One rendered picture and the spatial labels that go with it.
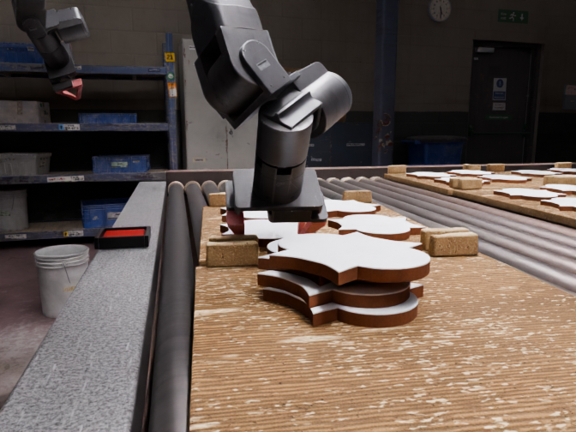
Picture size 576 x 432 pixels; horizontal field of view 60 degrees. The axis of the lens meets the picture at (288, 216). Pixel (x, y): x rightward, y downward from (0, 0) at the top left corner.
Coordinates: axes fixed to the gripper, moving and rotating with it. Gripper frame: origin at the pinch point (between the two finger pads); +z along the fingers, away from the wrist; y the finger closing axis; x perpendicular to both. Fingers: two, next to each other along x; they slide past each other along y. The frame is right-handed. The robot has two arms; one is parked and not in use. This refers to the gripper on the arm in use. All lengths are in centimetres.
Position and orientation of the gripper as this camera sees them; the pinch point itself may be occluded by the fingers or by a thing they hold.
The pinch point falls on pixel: (271, 237)
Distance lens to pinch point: 66.1
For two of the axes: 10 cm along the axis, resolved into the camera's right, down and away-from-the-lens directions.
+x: 1.2, 7.3, -6.7
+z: -1.0, 6.8, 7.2
